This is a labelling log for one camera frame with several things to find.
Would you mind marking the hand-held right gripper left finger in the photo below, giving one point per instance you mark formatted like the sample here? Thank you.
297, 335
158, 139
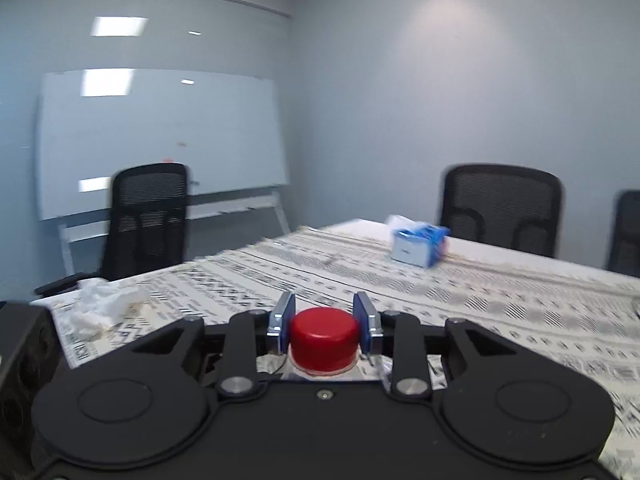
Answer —
284, 322

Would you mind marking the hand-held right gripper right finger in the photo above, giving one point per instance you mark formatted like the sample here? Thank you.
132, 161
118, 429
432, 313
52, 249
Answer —
364, 322

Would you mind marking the red bottle cap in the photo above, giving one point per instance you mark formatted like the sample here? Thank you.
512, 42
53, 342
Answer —
325, 340

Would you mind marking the blue tissue pack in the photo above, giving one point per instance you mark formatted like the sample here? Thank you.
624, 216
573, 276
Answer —
417, 245

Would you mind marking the crumpled white tissue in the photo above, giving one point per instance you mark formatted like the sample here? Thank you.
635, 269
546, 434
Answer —
107, 305

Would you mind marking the patterned white tablecloth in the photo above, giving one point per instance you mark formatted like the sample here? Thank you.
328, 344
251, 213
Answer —
500, 300

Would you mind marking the black mesh office chair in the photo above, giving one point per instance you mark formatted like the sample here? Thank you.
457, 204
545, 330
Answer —
625, 235
500, 205
145, 220

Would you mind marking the whiteboard on stand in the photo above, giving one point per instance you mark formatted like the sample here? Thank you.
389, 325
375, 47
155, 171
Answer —
160, 140

